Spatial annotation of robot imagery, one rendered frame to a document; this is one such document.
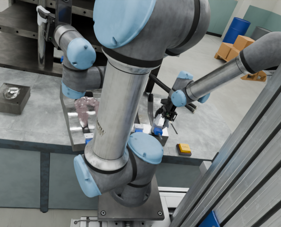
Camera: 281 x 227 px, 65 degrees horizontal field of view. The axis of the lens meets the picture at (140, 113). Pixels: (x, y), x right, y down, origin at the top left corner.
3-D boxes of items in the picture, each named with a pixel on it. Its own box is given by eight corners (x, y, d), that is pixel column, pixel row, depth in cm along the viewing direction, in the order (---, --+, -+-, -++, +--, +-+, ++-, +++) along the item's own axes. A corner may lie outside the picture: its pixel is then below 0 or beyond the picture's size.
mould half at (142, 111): (164, 146, 137) (171, 130, 129) (123, 142, 131) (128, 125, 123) (151, 101, 176) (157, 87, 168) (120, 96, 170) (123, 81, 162)
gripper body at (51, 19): (41, 34, 77) (51, 49, 69) (45, 9, 72) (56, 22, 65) (62, 38, 82) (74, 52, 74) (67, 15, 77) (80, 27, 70)
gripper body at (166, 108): (161, 119, 118) (170, 100, 113) (157, 111, 126) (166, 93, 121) (173, 123, 121) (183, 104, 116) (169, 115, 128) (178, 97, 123)
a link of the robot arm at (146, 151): (160, 178, 73) (175, 150, 65) (127, 192, 65) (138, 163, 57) (141, 152, 80) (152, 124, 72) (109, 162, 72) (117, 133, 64)
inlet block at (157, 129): (162, 144, 123) (167, 136, 121) (155, 142, 121) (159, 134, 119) (158, 130, 134) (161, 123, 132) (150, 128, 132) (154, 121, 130)
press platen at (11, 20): (133, 59, 185) (134, 53, 183) (-14, 28, 158) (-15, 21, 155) (127, 31, 243) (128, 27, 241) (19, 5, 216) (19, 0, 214)
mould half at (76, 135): (118, 146, 127) (122, 132, 121) (73, 151, 115) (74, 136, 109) (96, 96, 161) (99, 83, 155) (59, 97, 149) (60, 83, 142)
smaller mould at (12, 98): (20, 114, 126) (20, 105, 122) (-9, 111, 122) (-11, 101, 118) (30, 95, 142) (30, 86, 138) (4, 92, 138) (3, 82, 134)
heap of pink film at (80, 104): (109, 125, 130) (111, 115, 126) (78, 127, 122) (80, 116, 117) (97, 100, 148) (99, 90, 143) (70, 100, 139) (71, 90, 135)
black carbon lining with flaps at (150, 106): (156, 130, 136) (161, 119, 131) (131, 127, 132) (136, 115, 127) (149, 99, 164) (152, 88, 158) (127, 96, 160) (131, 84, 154)
